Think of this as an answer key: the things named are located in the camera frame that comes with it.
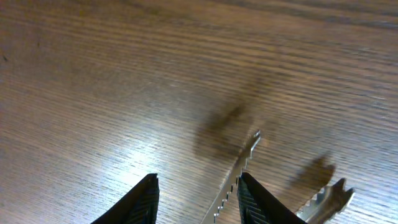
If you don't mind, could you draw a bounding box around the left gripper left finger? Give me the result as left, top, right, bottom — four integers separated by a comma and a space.
92, 173, 160, 224

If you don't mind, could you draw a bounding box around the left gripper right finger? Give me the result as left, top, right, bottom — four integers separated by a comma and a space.
237, 172, 307, 224

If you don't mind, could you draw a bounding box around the thin metal utensil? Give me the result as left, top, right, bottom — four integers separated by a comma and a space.
201, 130, 355, 224

